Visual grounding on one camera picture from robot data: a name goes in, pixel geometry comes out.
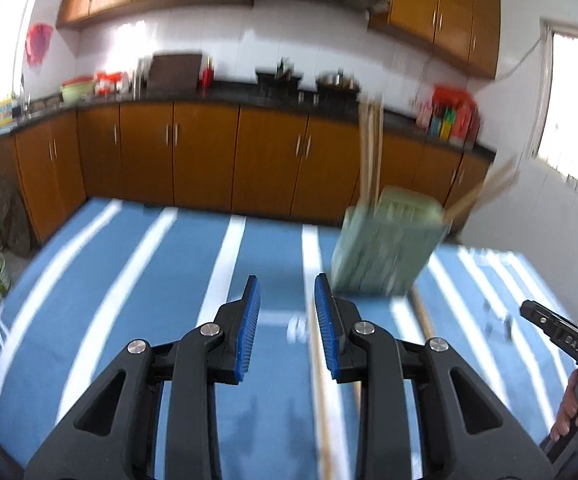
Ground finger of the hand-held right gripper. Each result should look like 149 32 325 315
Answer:
519 299 559 339

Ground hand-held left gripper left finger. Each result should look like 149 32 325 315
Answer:
26 275 262 480

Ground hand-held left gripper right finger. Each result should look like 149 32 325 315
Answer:
314 273 555 480

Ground green perforated chopstick holder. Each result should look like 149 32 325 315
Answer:
330 185 447 297

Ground group of wooden chopsticks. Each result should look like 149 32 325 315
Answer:
306 100 520 480

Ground person's right hand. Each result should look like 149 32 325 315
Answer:
549 370 578 442

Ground blue white striped tablecloth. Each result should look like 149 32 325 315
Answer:
0 197 578 480

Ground wooden base cabinets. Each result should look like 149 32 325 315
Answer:
0 100 495 247

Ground red sauce bottle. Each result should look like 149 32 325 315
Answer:
452 105 472 143

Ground window beside condiments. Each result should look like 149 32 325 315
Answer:
534 19 578 197

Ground black kitchen countertop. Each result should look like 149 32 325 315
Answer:
0 80 497 162

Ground red bag over condiments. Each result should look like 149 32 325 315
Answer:
431 85 476 111

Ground wok with lid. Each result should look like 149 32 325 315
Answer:
315 71 361 97

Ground black wok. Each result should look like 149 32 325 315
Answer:
255 57 304 87

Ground dark cloth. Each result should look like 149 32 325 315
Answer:
0 170 32 256

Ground dark wooden cutting board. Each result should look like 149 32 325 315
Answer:
147 52 204 93

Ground glass jars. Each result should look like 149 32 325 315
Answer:
131 57 152 96

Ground red white plastic bag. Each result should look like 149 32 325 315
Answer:
94 71 132 94

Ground green basin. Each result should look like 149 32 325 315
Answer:
61 80 94 104

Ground white wall cable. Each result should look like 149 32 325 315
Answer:
489 37 552 81

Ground red plastic bag on wall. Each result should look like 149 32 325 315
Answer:
25 23 52 67

